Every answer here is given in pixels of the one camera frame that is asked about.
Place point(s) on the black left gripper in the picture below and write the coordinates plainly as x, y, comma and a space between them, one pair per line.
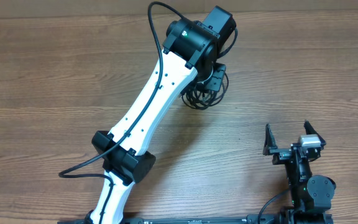
215, 83

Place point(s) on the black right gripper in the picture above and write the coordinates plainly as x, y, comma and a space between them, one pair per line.
293, 152

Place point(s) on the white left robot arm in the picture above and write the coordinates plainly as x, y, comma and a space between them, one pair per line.
188, 67

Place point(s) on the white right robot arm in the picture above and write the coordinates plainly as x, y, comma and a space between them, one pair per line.
311, 195

